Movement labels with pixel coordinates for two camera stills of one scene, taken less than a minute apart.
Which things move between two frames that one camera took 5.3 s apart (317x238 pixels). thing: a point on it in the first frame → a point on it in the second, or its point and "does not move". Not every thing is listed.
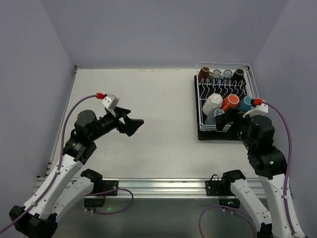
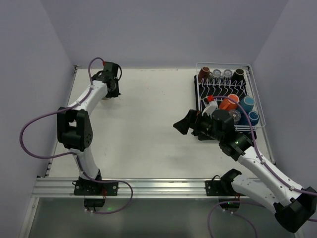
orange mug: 231,101 does not move
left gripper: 121,120 → 113,91
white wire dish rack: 223,89 does not move
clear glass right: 227,73 does not move
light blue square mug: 245,104 does not move
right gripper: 233,118 → 195,123
